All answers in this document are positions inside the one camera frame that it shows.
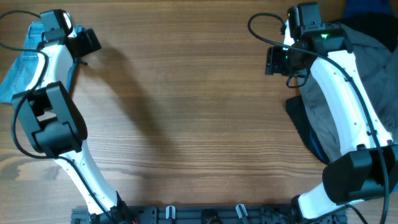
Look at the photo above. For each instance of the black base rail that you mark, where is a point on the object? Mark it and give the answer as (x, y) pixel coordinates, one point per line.
(264, 214)

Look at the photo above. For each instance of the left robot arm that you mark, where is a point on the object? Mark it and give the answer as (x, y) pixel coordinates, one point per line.
(56, 129)

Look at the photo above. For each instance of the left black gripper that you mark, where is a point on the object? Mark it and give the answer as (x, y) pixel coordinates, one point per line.
(91, 40)

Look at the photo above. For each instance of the light blue denim jeans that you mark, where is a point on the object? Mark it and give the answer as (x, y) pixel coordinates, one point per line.
(22, 72)

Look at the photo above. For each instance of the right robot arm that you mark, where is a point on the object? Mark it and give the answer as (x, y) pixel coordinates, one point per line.
(366, 167)

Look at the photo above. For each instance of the grey button shirt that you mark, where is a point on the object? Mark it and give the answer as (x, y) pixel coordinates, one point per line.
(373, 77)

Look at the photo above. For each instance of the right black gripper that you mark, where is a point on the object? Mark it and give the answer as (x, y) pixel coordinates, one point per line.
(270, 61)

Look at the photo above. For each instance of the dark blue garment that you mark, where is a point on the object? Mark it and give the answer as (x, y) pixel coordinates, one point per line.
(370, 7)

